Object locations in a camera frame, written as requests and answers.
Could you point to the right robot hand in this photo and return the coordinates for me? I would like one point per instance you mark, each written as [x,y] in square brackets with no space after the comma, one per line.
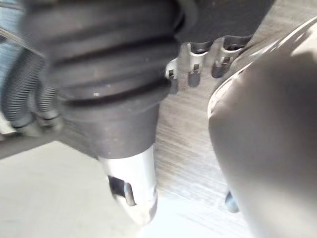
[111,62]

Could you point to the white flat panel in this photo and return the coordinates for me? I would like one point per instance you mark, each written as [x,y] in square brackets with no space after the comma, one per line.
[49,193]

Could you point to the silver robot leg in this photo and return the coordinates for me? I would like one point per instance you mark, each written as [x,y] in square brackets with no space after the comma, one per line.
[267,136]

